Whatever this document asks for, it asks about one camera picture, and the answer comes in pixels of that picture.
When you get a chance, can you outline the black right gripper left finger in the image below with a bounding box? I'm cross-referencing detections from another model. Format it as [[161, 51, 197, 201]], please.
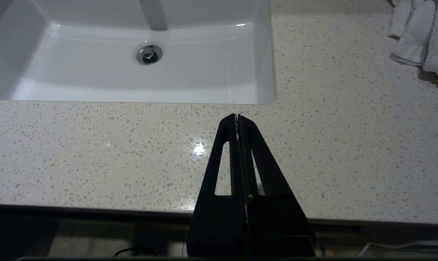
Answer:
[[187, 114, 248, 256]]

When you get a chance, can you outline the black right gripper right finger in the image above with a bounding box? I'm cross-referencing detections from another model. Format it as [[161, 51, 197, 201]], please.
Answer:
[[238, 115, 317, 256]]

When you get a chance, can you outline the white rectangular sink basin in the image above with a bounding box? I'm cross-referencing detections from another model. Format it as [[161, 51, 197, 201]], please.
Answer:
[[0, 0, 276, 105]]

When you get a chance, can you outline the chrome sink drain stopper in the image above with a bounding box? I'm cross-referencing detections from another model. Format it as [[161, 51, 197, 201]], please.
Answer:
[[136, 43, 163, 65]]

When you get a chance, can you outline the white crumpled towel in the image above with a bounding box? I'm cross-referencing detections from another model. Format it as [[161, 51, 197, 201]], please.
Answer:
[[388, 0, 438, 82]]

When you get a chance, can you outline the thin black cable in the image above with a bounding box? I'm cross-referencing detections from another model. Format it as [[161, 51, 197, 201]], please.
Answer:
[[114, 247, 161, 258]]

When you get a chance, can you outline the white cable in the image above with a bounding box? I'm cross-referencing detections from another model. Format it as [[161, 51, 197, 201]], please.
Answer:
[[356, 239, 438, 256]]

